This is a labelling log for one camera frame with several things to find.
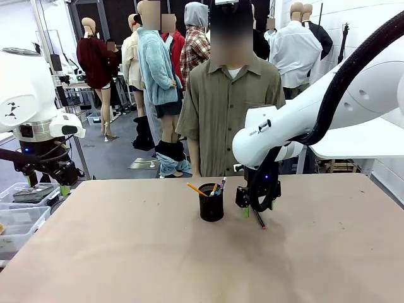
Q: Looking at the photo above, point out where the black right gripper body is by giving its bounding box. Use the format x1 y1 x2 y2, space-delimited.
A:
235 169 282 211

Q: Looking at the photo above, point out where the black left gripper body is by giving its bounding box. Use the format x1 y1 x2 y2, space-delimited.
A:
18 154 79 187

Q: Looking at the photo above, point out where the dark pen with red tip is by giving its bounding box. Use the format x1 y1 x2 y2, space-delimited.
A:
252 208 267 230

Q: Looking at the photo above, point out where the yellow pencil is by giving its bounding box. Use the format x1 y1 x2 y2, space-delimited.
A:
186 182 210 198

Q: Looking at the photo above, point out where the person's right forearm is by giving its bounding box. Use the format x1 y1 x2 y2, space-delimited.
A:
188 138 203 177

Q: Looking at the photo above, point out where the black mesh pen holder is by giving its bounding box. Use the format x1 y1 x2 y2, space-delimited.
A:
198 182 225 222

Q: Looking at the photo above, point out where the clear bin with grey contents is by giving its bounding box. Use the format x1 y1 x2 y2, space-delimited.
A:
0 182 61 208

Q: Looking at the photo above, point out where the clear plastic bin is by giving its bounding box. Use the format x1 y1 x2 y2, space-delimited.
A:
0 206 52 255

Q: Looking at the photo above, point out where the grey storage bin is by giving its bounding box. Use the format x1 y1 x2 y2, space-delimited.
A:
86 112 104 126

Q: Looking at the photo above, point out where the person in olive shirt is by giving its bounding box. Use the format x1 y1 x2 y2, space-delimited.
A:
175 0 287 177

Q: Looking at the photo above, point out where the blue jeans heap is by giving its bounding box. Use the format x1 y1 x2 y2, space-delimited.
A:
157 157 193 178

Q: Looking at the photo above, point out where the black clothing heap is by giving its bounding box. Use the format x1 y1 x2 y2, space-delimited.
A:
131 115 156 151

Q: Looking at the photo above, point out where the large white table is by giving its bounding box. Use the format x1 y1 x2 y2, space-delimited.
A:
311 116 404 177

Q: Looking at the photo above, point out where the mannequin in maroon sweater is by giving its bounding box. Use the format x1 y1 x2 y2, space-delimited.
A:
76 17 120 143

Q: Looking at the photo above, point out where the standing person in black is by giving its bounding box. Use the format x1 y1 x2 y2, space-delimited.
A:
106 38 123 78

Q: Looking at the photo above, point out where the mannequin in white shirt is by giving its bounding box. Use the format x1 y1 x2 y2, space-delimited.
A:
271 2 324 99

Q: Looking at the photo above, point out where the mannequin in cream jacket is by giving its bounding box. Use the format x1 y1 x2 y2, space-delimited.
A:
121 13 146 118

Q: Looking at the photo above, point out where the mannequin in blue fleece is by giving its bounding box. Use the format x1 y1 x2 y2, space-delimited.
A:
136 0 190 177

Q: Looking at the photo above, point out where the mannequin in plaid shirt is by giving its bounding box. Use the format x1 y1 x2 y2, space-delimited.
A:
179 1 211 93

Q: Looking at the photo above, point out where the mannequin in black jacket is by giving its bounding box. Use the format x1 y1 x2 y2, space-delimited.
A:
301 3 334 61

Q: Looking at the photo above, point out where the black tripod stand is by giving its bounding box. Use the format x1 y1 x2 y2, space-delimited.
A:
336 22 352 66

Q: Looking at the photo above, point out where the mannequin in red jacket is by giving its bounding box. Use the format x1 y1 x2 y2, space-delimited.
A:
160 14 187 95

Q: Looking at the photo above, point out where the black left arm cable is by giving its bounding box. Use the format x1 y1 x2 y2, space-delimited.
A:
0 140 75 177

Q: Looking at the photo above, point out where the metal mannequin base plate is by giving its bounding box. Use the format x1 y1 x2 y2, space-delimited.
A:
127 157 160 170

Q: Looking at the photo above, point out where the metal frame workbench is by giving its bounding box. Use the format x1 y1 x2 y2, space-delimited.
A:
56 78 98 110

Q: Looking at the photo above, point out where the black right arm cable sleeve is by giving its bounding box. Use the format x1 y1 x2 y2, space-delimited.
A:
248 9 404 213

